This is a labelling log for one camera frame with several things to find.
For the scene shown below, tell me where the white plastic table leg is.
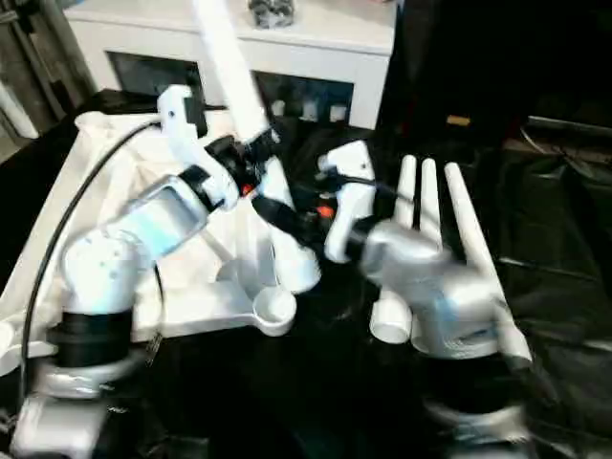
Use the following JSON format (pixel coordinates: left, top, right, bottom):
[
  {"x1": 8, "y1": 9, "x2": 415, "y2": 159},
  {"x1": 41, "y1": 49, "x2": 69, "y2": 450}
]
[
  {"x1": 442, "y1": 163, "x2": 534, "y2": 369},
  {"x1": 421, "y1": 159, "x2": 444, "y2": 230},
  {"x1": 189, "y1": 0, "x2": 323, "y2": 295},
  {"x1": 371, "y1": 156, "x2": 420, "y2": 343}
]

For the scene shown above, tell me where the white plastic table top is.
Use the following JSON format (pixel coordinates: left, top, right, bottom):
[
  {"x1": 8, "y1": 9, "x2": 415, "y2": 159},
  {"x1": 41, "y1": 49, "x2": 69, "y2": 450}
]
[{"x1": 0, "y1": 108, "x2": 299, "y2": 376}]

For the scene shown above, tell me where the grey bundle on cabinet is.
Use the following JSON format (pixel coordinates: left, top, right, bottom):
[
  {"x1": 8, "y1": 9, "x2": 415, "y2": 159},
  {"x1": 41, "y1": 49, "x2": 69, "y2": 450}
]
[{"x1": 248, "y1": 0, "x2": 294, "y2": 29}]

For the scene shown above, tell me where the white cabinet with glass doors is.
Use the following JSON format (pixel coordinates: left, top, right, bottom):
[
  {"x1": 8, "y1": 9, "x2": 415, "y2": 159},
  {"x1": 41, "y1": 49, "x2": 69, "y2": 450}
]
[{"x1": 62, "y1": 0, "x2": 399, "y2": 130}]

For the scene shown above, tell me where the black plastic mat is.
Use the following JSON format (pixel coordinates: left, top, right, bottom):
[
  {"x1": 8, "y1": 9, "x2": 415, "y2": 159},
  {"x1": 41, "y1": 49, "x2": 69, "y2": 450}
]
[{"x1": 0, "y1": 91, "x2": 612, "y2": 459}]

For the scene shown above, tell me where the black flat device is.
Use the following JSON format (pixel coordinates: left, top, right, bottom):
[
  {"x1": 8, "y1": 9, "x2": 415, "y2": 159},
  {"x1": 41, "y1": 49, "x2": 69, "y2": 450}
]
[{"x1": 523, "y1": 115, "x2": 612, "y2": 159}]

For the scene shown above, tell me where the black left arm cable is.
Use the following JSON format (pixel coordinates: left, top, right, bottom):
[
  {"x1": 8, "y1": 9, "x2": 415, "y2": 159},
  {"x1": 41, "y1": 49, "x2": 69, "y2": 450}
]
[{"x1": 19, "y1": 120, "x2": 164, "y2": 403}]

